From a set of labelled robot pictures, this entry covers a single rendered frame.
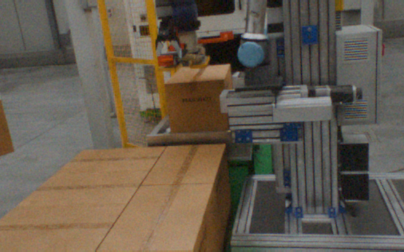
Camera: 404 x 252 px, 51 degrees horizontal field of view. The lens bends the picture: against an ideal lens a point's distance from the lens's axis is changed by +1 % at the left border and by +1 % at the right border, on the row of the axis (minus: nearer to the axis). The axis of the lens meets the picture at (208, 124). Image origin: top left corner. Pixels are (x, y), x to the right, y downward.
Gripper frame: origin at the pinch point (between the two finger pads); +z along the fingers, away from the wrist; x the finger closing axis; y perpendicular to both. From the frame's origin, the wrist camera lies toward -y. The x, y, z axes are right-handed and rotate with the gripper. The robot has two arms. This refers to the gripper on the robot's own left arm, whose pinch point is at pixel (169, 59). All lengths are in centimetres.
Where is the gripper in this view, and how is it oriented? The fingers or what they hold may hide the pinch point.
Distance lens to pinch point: 205.9
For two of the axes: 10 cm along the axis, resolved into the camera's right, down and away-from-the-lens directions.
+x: -9.9, 0.7, 0.9
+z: 1.0, 9.5, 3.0
